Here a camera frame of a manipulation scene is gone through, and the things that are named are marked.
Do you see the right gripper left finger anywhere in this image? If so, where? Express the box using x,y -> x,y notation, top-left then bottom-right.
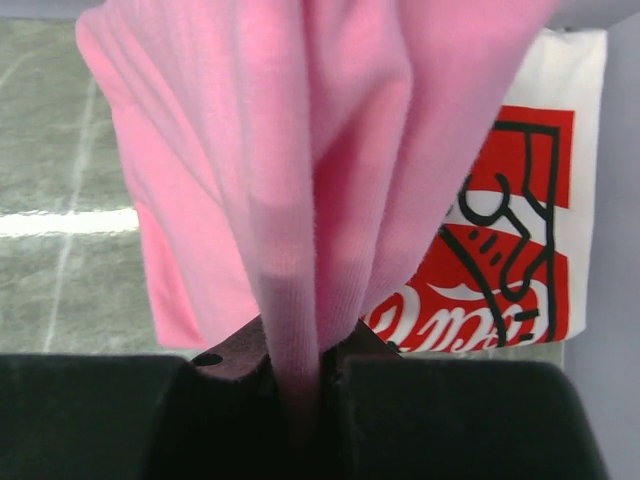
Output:
1,320 -> 300,479

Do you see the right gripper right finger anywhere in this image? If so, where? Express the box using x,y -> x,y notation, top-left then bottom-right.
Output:
319,324 -> 609,479

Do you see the pink t-shirt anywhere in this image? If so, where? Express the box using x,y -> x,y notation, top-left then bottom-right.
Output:
76,1 -> 557,430

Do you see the folded red white Coca-Cola t-shirt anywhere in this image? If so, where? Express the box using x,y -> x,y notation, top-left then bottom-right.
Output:
365,29 -> 608,353

